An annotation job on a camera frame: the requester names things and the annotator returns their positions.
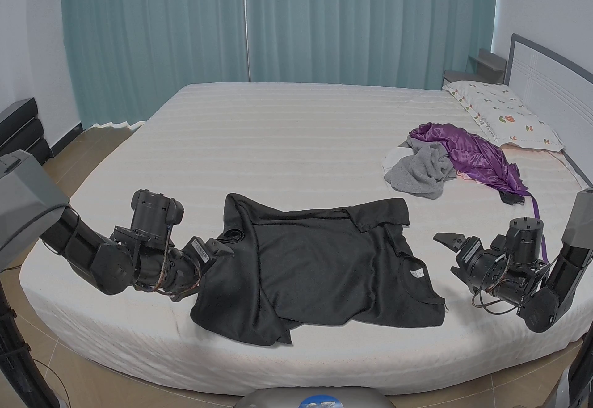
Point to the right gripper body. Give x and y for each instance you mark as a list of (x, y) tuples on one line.
[(484, 267)]

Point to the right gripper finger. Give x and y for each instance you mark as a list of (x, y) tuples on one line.
[(464, 280), (451, 241)]

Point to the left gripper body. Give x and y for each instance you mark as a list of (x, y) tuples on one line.
[(190, 272)]

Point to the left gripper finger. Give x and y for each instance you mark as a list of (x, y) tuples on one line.
[(224, 249), (183, 296)]

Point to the black T-shirt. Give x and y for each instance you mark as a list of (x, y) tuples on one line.
[(324, 267)]

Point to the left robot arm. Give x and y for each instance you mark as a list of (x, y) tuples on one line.
[(28, 202)]

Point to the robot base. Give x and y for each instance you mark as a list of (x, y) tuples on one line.
[(305, 400)]

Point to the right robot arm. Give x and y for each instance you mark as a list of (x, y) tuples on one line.
[(574, 267)]

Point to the bed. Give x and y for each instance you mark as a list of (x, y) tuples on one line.
[(278, 142)]

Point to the pink garment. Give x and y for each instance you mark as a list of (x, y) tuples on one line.
[(465, 175)]

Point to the black lace garment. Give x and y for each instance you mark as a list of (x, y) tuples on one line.
[(512, 198)]

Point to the grey garment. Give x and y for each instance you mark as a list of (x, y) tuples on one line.
[(417, 174)]

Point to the purple satin garment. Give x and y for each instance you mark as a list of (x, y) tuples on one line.
[(472, 151)]

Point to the white garment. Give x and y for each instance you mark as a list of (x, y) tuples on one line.
[(394, 158)]

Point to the white printed pillow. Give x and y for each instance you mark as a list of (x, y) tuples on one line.
[(505, 114)]

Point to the grey bedside table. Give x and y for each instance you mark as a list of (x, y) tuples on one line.
[(486, 63)]

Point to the black chest of drawers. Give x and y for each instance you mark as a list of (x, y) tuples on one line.
[(21, 128)]

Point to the blue-green curtain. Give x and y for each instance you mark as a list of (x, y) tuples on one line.
[(153, 26), (370, 12)]

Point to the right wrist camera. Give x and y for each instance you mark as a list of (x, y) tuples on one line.
[(500, 244)]

